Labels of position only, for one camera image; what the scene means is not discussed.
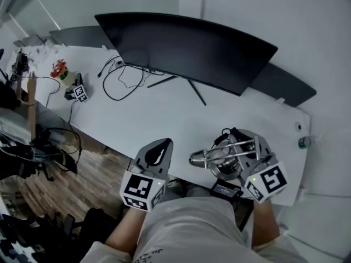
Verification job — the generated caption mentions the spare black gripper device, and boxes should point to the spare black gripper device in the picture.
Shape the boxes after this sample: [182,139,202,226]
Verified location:
[8,52,30,83]

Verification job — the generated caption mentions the person's white shirt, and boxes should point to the person's white shirt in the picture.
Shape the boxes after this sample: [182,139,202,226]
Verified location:
[79,196,310,263]

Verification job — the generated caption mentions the black monitor stand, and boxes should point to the black monitor stand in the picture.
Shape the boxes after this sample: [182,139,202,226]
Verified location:
[147,75,207,106]

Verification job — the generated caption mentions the red flowers in white pot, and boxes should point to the red flowers in white pot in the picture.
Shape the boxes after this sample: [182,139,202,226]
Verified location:
[50,59,76,87]

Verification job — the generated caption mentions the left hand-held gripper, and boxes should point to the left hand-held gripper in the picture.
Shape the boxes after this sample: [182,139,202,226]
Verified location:
[119,138,174,212]

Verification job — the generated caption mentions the green bottle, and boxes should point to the green bottle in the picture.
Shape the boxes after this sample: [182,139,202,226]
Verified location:
[298,135,313,150]

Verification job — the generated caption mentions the black power adapter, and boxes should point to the black power adapter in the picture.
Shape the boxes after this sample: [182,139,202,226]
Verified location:
[210,178,244,201]

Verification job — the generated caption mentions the person's right forearm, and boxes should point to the person's right forearm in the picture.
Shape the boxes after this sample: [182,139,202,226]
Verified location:
[251,198,280,251]

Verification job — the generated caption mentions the large black curved monitor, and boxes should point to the large black curved monitor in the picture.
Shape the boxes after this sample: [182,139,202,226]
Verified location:
[94,12,278,97]

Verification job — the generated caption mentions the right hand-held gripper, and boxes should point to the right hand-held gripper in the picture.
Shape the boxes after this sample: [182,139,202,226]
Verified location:
[229,129,289,204]

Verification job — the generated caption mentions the thin black cable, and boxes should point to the thin black cable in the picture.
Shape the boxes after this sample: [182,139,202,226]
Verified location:
[21,76,83,147]

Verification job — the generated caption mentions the spare grey gripper device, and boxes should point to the spare grey gripper device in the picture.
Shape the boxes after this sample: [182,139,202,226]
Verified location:
[64,73,90,103]

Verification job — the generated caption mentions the black cable bundle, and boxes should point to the black cable bundle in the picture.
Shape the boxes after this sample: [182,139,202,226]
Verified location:
[98,55,165,101]

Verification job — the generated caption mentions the white table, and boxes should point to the white table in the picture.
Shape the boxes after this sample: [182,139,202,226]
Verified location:
[5,44,312,207]

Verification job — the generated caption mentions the person's left forearm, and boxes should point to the person's left forearm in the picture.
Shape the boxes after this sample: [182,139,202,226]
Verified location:
[104,203,146,255]

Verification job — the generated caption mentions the silver metal lamp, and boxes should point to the silver metal lamp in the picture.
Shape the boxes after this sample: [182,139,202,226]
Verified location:
[189,135,265,181]

